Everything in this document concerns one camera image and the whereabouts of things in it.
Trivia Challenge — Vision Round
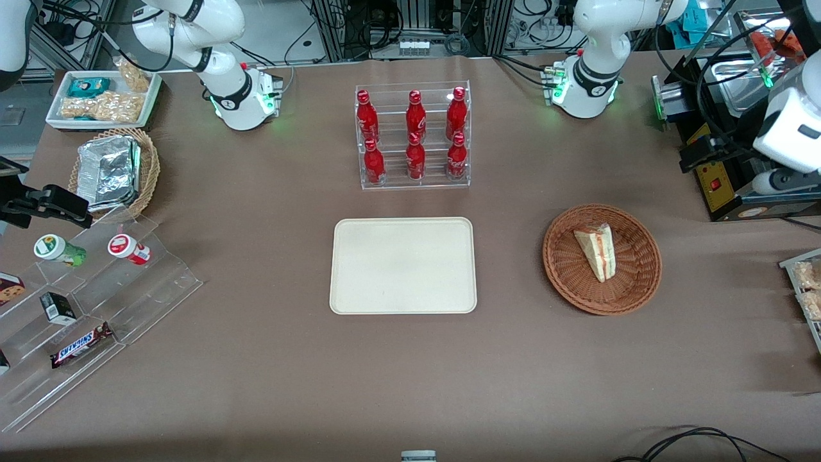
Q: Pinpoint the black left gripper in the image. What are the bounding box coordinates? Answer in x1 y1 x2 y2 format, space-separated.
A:
679 133 740 174

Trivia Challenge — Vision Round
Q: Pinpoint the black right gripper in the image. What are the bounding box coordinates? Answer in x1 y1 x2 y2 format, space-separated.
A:
0 157 92 230

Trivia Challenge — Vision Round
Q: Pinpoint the triangle sandwich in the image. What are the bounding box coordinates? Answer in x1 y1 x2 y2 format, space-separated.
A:
573 223 618 283

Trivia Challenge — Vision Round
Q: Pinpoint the light tan wicker basket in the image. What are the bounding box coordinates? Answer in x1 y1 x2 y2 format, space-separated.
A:
67 127 161 222

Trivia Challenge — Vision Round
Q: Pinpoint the white rectangular snack tray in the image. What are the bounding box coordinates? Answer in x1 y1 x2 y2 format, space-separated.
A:
45 69 163 131

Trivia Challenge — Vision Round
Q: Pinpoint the brown wicker basket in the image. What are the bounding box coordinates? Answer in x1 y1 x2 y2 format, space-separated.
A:
543 203 663 316

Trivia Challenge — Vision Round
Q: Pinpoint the cream plastic tray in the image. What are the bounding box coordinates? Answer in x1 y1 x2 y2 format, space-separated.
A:
329 217 478 315

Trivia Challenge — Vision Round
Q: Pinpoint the black hot food display case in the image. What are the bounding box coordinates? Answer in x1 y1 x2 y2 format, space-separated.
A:
651 10 821 223

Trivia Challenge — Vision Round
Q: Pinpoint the green lidded cup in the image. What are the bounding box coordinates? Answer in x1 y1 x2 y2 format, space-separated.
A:
33 234 87 268

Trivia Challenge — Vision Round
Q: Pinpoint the silver foil package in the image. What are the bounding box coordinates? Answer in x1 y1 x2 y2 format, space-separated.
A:
77 135 142 212

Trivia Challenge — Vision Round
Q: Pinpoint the red lidded cup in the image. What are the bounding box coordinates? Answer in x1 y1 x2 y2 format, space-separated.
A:
107 234 152 266

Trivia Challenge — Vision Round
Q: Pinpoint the steel food pan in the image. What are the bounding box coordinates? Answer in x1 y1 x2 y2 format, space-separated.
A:
704 58 774 98

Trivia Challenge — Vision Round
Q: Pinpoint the brown cookie box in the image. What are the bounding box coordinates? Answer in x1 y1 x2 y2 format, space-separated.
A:
0 272 26 307

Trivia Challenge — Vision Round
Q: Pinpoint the large clear peanut bag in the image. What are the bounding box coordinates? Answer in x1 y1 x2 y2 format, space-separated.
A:
59 91 143 123

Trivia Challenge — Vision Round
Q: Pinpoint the small black box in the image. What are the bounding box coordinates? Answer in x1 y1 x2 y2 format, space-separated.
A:
40 292 78 325

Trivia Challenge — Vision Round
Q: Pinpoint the teal snack packet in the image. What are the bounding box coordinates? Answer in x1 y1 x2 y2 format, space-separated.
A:
67 77 111 98

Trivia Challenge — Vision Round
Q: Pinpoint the clear acrylic stepped shelf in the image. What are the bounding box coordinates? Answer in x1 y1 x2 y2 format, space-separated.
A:
0 207 204 434

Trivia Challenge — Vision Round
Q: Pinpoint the red food in case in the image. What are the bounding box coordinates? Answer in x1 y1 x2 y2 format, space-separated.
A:
749 27 806 65

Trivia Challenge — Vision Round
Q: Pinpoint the teal box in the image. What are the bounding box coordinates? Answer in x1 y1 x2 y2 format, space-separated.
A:
679 0 709 31

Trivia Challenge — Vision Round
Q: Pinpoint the white pastry rack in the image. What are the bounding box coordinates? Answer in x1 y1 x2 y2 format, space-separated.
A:
779 249 821 355

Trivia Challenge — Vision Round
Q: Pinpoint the Snickers chocolate bar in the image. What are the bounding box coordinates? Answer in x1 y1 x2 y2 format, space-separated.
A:
50 322 115 369

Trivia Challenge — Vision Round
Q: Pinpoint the small clear snack bag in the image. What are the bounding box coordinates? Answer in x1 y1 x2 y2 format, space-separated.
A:
114 56 152 92

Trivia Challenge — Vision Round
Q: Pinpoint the red cola bottle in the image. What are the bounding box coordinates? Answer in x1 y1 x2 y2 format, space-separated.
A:
405 90 427 143
446 132 468 182
357 90 379 143
406 132 426 182
446 87 468 141
364 138 386 187

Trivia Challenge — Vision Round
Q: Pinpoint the clear acrylic bottle rack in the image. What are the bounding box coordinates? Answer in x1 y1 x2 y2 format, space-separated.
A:
355 80 471 191

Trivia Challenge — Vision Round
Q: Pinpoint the black floor cable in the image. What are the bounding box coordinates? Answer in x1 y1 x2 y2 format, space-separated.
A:
613 427 791 462

